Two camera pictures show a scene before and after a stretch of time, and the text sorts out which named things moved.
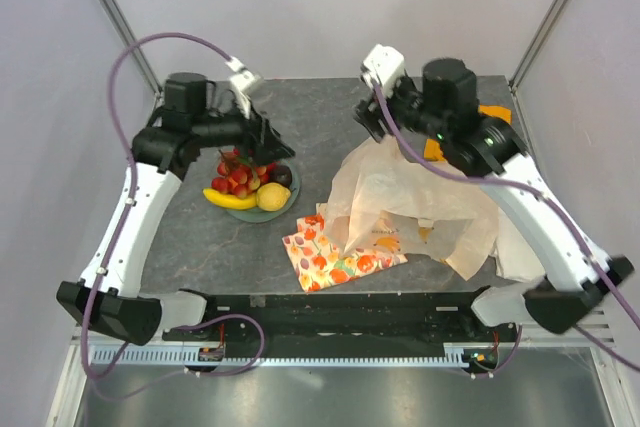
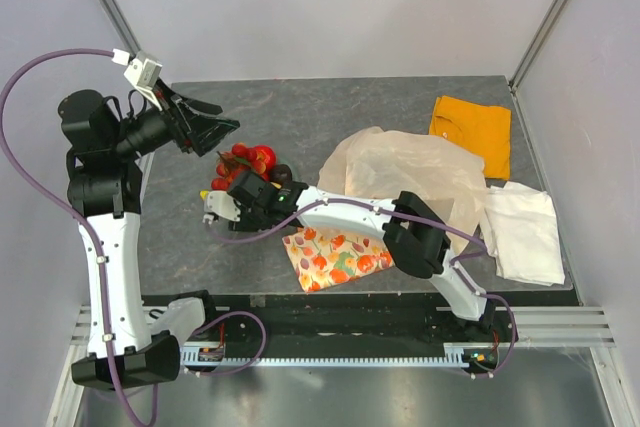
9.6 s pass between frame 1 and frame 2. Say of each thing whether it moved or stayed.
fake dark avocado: stayed
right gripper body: moved
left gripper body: moved
